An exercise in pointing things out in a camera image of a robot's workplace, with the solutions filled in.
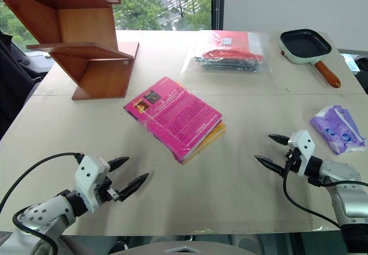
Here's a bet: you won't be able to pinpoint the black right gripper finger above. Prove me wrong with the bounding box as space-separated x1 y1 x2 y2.
254 154 288 177
267 134 291 147

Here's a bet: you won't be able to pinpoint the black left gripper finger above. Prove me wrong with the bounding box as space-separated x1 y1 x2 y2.
118 172 150 203
107 157 131 173

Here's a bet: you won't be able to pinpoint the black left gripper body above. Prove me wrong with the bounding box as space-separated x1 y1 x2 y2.
96 176 121 207

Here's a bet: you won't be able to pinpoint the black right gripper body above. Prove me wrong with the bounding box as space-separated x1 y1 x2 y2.
284 148 301 177

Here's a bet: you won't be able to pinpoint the orange yellow book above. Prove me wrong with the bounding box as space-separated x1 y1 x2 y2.
181 119 227 165

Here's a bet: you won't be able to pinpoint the pink paperback book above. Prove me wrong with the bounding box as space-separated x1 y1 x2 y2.
124 76 224 164

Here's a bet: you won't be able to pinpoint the zigzag wooden bookshelf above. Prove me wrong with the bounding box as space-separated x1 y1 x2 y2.
0 0 140 102

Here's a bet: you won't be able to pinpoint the purple tissue pack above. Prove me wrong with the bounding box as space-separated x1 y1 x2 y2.
309 104 367 156

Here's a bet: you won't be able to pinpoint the black bundled items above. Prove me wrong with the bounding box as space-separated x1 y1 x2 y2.
193 56 264 73

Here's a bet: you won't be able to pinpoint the red folded fabric item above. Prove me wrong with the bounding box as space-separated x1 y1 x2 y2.
201 31 264 62

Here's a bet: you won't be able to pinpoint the clear plastic zip bag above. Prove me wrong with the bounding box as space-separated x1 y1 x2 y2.
181 30 273 77

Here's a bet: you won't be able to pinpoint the black office chair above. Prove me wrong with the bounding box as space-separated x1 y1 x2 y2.
354 55 368 95

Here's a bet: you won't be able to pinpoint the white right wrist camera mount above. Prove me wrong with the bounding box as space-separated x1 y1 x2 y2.
287 130 316 178

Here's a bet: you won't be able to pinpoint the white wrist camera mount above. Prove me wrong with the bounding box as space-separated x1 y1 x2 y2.
287 130 316 178
75 155 112 214

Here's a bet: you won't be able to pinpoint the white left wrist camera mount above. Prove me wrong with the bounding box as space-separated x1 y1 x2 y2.
75 155 112 214

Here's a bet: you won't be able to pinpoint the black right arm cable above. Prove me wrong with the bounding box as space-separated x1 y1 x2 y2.
282 150 342 229

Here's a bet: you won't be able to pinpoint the square pan with orange handle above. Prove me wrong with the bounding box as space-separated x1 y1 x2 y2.
278 29 342 89

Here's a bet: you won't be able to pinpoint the black window frame post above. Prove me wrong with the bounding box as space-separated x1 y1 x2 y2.
210 0 225 32

